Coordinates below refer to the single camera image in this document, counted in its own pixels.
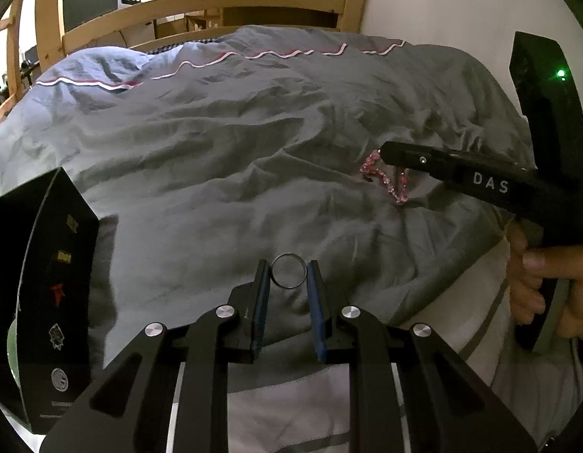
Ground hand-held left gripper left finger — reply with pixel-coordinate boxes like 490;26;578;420
39;259;272;453

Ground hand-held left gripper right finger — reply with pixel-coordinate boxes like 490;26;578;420
307;259;538;453

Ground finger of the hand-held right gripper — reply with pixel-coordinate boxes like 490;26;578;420
379;140;458;181

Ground pink crystal bead bracelet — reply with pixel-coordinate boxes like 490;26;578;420
359;149;416;206

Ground silver ring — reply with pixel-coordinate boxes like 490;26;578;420
271;253;306;289

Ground black box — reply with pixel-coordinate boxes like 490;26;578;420
0;166;102;435

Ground green jade bangle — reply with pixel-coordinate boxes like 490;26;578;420
5;320;24;388

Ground person's right hand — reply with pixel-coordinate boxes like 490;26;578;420
505;221;583;341

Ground white striped bed sheet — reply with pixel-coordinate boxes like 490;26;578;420
169;214;559;453

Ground grey duvet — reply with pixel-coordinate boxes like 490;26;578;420
0;25;543;352

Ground black computer monitor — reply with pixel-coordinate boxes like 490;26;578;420
62;0;120;32

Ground wooden bed frame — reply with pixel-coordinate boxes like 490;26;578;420
0;0;373;121

